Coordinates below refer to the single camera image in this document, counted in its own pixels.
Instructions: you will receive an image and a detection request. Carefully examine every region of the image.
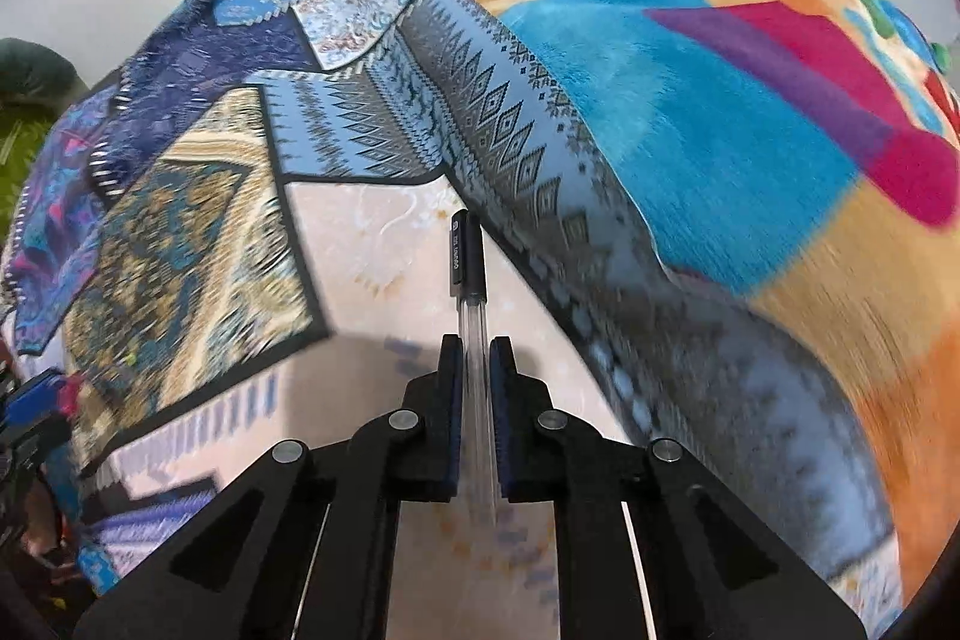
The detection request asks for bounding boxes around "clear pen with black cap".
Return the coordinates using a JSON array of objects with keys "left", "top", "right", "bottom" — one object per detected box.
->
[{"left": 448, "top": 208, "right": 502, "bottom": 525}]

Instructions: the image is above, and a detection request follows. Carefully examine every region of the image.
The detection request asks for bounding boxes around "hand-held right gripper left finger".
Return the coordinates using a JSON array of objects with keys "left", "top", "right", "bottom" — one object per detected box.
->
[{"left": 73, "top": 334, "right": 460, "bottom": 640}]

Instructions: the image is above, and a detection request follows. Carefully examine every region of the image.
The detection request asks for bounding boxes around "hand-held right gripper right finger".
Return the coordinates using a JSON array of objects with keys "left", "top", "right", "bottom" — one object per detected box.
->
[{"left": 489, "top": 335, "right": 887, "bottom": 640}]

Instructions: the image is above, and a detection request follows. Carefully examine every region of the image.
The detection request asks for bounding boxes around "green cloth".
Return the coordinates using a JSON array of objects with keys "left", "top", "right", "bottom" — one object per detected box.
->
[{"left": 0, "top": 36, "right": 82, "bottom": 180}]

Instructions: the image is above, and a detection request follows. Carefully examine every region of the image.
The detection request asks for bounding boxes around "colourful patch fleece blanket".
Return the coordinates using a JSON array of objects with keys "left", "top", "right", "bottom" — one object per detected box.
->
[{"left": 328, "top": 0, "right": 960, "bottom": 611}]

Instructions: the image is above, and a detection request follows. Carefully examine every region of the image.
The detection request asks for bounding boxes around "patchwork printed bedsheet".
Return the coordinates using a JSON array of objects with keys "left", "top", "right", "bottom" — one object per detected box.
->
[{"left": 0, "top": 0, "right": 910, "bottom": 640}]

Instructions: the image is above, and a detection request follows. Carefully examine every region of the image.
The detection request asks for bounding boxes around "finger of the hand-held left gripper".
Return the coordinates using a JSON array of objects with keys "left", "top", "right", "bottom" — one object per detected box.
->
[{"left": 0, "top": 371, "right": 77, "bottom": 462}]

